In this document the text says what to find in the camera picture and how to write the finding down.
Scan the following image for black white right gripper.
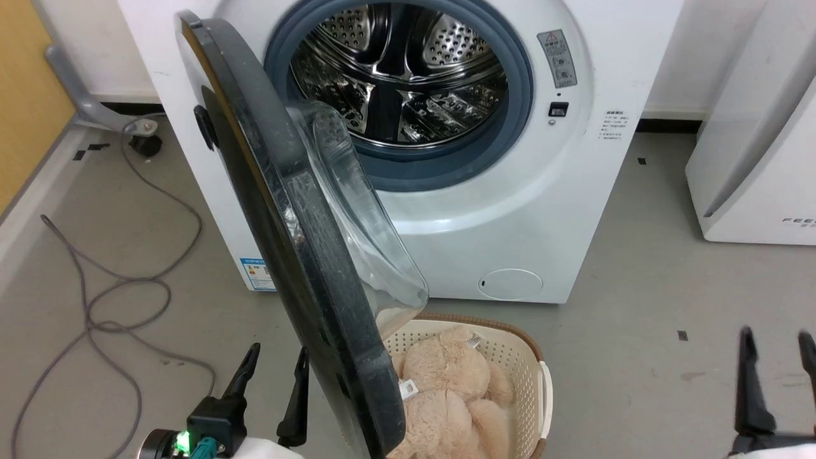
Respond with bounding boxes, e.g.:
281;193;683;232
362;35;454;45
729;326;816;459

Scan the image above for blue energy label sticker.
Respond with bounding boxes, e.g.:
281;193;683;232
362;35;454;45
240;258;277;293

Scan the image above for grey rubber door gasket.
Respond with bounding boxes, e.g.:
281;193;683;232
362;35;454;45
263;0;535;193

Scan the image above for round white filter cover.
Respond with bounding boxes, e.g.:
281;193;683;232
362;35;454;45
477;268;544;301

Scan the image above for white front-load washing machine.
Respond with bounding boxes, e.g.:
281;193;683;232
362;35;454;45
117;0;686;304

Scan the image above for beige plush teddy bear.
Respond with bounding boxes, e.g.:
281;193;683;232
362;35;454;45
386;326;516;459

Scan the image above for yellow wooden panel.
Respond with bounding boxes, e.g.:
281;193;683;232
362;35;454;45
0;0;77;217

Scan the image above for black glass washing machine door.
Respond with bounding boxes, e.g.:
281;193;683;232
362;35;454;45
175;10;429;459

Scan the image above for white grey-striped appliance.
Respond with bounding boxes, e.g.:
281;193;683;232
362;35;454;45
685;0;816;246

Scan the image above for grey drain hose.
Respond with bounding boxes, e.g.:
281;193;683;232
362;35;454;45
45;45;160;135

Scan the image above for grey floor cable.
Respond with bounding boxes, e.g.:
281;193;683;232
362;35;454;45
11;117;217;459

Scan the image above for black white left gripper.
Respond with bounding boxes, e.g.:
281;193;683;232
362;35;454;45
139;342;310;459

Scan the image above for grey warning label sticker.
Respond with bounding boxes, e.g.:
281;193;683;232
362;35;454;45
537;29;578;89

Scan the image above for steel perforated washer drum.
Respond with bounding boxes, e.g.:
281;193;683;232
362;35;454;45
290;3;509;145

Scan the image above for cream plastic laundry basket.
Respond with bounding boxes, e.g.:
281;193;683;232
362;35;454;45
376;311;554;459

